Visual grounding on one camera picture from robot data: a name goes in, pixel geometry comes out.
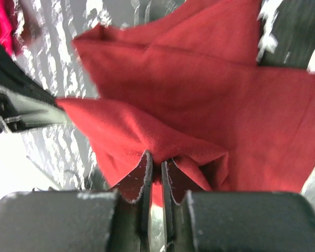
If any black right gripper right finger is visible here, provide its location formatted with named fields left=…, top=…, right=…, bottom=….
left=161, top=161, right=315, bottom=251

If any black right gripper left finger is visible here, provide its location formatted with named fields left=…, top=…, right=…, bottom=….
left=0, top=151, right=153, bottom=251

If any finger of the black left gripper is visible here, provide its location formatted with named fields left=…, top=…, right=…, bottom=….
left=0, top=84, right=71, bottom=134
left=0, top=44, right=60, bottom=110

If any dark red t-shirt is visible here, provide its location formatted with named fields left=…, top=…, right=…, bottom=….
left=56, top=1, right=315, bottom=205

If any folded pink t-shirt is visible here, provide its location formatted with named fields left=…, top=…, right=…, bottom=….
left=0, top=1, right=15, bottom=56

